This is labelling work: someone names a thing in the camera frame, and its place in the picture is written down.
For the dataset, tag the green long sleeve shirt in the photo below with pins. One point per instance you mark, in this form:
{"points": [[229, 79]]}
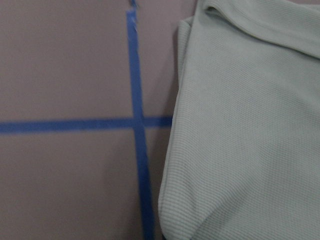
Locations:
{"points": [[243, 158]]}

